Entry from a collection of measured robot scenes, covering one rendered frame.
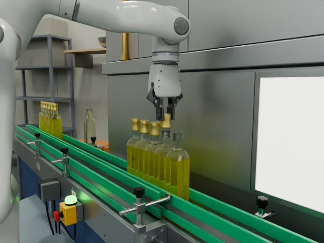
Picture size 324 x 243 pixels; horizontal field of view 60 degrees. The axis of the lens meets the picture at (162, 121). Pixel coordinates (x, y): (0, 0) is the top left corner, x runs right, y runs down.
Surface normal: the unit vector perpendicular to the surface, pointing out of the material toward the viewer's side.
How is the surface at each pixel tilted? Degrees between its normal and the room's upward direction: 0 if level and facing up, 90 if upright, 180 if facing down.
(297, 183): 90
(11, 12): 131
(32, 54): 90
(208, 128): 90
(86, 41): 90
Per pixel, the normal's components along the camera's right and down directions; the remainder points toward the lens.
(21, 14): 0.00, 0.79
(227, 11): -0.80, 0.08
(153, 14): 0.00, 0.01
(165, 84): 0.56, 0.15
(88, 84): -0.41, 0.12
